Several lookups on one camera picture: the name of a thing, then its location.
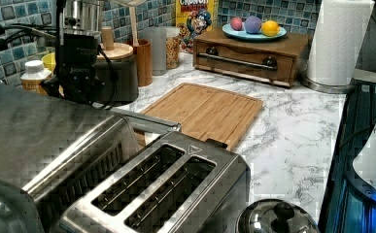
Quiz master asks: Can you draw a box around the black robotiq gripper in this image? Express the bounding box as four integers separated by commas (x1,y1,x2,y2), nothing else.
41,32,106,105

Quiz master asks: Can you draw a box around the yellow cup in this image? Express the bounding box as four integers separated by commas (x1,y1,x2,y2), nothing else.
42,52,56,72

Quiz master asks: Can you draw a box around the grey canister wooden lid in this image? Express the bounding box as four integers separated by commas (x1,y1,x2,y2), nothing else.
94,26,139,106

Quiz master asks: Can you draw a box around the white cap spice bottle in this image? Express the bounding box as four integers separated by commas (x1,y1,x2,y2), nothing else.
20,60,51,95

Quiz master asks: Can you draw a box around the wooden utensil holder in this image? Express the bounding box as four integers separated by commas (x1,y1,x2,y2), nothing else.
127,39,153,86

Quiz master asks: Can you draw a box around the wooden spoon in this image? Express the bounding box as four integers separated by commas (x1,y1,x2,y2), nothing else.
113,0,147,47

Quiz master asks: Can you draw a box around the frosted plastic cup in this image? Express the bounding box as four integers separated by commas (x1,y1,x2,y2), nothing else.
144,27,166,76

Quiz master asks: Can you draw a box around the clear cereal jar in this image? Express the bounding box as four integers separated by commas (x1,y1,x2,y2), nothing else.
166,27,180,69

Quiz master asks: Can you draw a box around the cap'n crunch cereal box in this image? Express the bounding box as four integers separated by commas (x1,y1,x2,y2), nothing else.
175,0,219,53

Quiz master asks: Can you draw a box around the bamboo cutting board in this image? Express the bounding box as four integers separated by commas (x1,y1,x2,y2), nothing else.
142,83,263,151

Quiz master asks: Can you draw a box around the pink ball fruit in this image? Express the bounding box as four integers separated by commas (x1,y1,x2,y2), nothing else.
230,17,243,31

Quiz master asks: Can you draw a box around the stainless steel two-slot toaster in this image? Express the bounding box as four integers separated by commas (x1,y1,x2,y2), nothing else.
55,132,251,233

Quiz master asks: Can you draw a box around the light blue plate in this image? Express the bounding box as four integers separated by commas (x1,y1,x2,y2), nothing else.
222,23,287,41

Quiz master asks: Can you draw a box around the purple ball fruit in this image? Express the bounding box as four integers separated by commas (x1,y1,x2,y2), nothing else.
244,16,261,34

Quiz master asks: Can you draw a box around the yellow orange fruit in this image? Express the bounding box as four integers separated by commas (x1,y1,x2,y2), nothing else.
261,20,280,37

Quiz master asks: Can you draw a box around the wooden bread box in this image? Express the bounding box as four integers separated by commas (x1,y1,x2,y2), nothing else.
192,29,310,88

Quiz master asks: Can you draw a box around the steel pot lid black knob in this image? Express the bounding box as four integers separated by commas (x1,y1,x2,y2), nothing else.
235,199,321,233

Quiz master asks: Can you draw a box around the white paper towel roll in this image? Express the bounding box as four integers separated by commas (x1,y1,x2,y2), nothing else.
300,0,375,94

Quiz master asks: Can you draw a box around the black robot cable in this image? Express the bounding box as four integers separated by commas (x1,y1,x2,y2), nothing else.
0,22,58,52

